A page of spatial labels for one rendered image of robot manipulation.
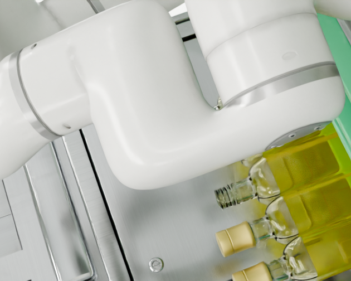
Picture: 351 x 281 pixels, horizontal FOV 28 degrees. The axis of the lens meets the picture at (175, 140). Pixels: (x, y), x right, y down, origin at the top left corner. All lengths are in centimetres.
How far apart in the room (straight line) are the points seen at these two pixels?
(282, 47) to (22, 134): 23
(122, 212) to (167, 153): 54
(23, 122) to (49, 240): 50
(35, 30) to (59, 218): 40
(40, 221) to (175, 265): 22
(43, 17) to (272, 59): 32
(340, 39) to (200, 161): 39
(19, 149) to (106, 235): 46
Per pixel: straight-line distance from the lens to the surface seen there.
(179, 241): 105
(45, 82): 58
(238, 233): 91
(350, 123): 92
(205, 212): 106
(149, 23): 57
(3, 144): 62
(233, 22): 53
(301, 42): 53
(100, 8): 78
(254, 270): 90
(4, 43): 76
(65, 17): 77
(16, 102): 60
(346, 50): 89
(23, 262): 111
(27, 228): 112
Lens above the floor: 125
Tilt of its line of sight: 5 degrees down
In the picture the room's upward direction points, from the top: 110 degrees counter-clockwise
